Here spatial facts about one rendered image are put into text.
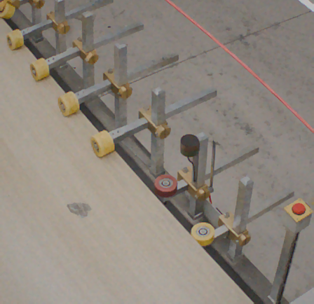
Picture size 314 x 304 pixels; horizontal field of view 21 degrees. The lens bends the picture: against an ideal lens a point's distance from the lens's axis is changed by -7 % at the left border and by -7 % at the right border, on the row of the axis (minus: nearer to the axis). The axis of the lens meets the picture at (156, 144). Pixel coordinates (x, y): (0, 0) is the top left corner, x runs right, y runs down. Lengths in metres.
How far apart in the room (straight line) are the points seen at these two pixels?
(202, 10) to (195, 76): 0.65
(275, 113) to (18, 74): 1.68
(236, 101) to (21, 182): 1.91
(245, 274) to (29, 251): 0.79
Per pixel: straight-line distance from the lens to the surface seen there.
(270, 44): 5.13
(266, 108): 4.70
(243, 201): 2.85
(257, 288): 3.05
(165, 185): 3.06
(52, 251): 2.88
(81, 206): 2.99
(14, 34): 3.62
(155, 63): 3.43
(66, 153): 3.18
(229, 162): 3.21
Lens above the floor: 3.19
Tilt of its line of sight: 46 degrees down
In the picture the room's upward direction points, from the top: 1 degrees clockwise
